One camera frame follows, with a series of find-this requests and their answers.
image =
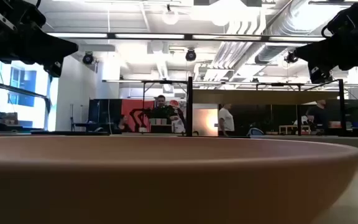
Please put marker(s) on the red background robot arm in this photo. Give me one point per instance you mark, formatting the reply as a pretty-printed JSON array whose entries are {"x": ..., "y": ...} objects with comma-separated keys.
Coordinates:
[{"x": 134, "y": 116}]

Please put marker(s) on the long linear light bar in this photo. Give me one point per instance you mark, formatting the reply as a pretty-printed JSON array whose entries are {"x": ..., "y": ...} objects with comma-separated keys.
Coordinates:
[{"x": 149, "y": 36}]

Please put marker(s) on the glossy lit panel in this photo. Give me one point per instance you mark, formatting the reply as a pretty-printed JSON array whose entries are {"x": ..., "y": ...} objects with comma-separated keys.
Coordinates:
[{"x": 205, "y": 123}]

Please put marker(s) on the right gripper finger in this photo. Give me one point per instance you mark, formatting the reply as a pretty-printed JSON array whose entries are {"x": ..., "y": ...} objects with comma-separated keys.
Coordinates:
[
  {"x": 322, "y": 54},
  {"x": 320, "y": 74}
]

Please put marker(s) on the cardboard box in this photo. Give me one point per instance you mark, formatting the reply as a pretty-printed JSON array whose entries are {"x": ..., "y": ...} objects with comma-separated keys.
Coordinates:
[{"x": 5, "y": 117}]

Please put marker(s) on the person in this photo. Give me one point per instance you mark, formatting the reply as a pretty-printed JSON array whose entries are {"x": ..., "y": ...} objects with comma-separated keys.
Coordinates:
[
  {"x": 124, "y": 124},
  {"x": 226, "y": 119},
  {"x": 162, "y": 112},
  {"x": 317, "y": 116}
]

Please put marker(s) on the black aluminium table frame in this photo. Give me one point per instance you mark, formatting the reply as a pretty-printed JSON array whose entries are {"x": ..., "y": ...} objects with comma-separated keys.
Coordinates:
[{"x": 70, "y": 133}]

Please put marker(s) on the red fabric panel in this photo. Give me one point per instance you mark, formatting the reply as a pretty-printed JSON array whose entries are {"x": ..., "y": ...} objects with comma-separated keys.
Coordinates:
[{"x": 127, "y": 107}]

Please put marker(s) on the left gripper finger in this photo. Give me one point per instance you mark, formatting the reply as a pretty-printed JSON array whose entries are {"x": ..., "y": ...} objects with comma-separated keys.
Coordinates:
[
  {"x": 51, "y": 46},
  {"x": 54, "y": 69}
]

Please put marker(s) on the black partition wall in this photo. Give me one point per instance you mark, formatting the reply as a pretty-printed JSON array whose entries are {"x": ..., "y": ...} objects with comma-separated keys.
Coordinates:
[{"x": 253, "y": 115}]

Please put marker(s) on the light wooden rack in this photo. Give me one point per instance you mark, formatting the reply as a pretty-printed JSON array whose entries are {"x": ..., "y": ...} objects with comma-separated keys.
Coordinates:
[{"x": 291, "y": 127}]

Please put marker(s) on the wooden shelf with black legs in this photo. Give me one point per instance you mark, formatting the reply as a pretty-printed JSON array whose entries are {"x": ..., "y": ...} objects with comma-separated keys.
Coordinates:
[{"x": 259, "y": 97}]

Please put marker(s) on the black background station frame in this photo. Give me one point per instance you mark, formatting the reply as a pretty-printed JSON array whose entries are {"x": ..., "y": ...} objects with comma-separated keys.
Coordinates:
[{"x": 154, "y": 82}]

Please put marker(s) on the black partition panel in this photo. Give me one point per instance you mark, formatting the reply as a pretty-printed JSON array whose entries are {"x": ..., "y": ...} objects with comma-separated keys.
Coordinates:
[{"x": 104, "y": 112}]

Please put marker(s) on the blue white round object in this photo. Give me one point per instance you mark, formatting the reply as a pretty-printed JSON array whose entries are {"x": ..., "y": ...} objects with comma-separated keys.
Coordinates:
[{"x": 255, "y": 132}]

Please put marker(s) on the black hanging spotlight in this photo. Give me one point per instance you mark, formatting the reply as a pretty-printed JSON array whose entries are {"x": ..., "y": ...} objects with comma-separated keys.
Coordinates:
[
  {"x": 190, "y": 55},
  {"x": 291, "y": 57},
  {"x": 88, "y": 58}
]

